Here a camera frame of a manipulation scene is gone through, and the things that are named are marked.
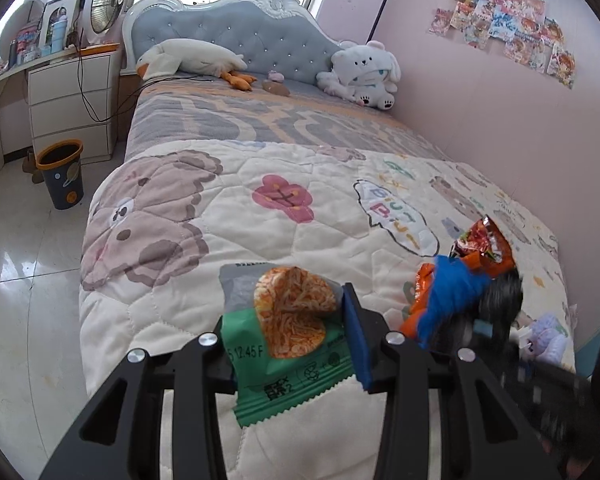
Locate round white mirror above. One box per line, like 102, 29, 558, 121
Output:
0, 0, 46, 56

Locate group of wall picture cards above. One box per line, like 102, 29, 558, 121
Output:
427, 0, 578, 90

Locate dark blue waste bin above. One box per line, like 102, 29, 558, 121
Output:
35, 139, 86, 211

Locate black wall cable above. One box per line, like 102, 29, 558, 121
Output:
367, 0, 398, 43

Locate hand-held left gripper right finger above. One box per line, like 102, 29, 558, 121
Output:
341, 282, 563, 480

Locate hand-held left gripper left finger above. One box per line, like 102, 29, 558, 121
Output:
39, 332, 241, 480

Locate printed bear quilt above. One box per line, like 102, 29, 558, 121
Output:
78, 139, 578, 480

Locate orange tray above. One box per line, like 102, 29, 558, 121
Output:
77, 42, 120, 56

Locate black power cable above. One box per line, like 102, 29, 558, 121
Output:
77, 52, 216, 123

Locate white drawer cabinet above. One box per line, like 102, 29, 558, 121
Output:
26, 50, 121, 163

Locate white display box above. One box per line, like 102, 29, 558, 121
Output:
40, 0, 81, 56

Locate orange snack packet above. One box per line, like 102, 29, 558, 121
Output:
399, 214, 517, 341

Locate brown slipper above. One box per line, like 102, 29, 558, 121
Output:
21, 149, 43, 186

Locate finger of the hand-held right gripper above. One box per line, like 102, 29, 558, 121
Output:
415, 255, 491, 351

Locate white goose plush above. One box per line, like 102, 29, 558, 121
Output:
136, 38, 257, 92

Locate round desk fan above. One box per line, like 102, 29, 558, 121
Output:
87, 0, 130, 36

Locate blue tufted bed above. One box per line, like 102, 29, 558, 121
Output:
77, 0, 581, 480

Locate purple plush toy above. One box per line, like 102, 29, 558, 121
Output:
522, 302, 578, 361

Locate grey orange striped bedsheet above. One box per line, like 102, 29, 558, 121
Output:
125, 72, 451, 161

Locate green noodle snack packet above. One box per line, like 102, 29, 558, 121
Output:
217, 261, 357, 429

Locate white dog plush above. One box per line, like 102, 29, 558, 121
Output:
316, 40, 402, 111

